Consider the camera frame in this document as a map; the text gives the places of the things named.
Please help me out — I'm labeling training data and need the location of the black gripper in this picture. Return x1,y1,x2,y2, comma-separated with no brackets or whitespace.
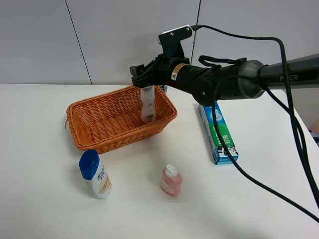
130,54,190,88

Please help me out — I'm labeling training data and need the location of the translucent white bottle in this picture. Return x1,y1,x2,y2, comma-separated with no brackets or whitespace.
140,86,156,124

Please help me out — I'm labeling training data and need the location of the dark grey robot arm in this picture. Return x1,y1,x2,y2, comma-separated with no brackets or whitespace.
130,54,285,106

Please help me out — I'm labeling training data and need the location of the orange wicker basket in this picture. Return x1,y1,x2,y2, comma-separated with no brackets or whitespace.
66,86,177,154

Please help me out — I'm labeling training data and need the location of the blue green toothpaste box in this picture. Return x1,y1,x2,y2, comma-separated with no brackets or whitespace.
198,101,239,165

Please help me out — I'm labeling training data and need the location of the white shampoo bottle blue cap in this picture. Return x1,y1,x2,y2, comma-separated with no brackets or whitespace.
79,149,112,199

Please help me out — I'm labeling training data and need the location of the pink liquid soap bottle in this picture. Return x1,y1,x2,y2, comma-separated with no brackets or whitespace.
160,164,182,197

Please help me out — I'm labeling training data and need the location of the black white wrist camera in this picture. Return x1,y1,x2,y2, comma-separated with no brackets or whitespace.
158,24,193,58

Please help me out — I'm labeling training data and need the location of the black cable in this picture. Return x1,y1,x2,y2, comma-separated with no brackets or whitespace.
192,24,319,223

